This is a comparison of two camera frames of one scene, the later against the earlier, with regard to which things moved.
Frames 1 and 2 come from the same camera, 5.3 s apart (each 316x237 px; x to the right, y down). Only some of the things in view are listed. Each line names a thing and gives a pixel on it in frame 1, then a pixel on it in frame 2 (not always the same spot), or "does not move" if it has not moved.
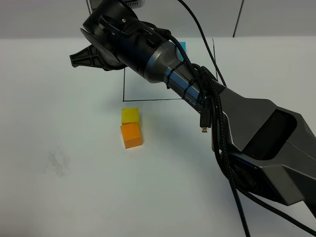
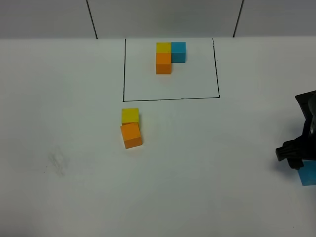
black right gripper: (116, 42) -> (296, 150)
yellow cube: (130, 115) does not move
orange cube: (131, 135) does not move
